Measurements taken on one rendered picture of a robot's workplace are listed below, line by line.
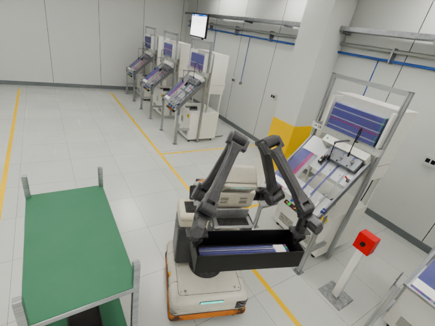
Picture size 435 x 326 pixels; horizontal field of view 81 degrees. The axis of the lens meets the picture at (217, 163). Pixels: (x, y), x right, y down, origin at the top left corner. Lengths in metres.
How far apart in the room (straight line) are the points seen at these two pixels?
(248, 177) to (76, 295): 1.00
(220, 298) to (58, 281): 1.21
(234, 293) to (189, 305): 0.36
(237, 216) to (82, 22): 7.41
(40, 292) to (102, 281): 0.24
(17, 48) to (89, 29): 1.78
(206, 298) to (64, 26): 7.49
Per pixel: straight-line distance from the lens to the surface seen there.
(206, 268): 1.33
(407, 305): 2.85
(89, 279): 1.42
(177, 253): 2.22
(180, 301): 2.15
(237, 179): 1.46
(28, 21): 8.34
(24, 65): 8.47
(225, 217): 1.64
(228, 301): 2.24
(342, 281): 2.86
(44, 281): 1.46
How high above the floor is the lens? 2.05
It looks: 27 degrees down
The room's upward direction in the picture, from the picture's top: 11 degrees clockwise
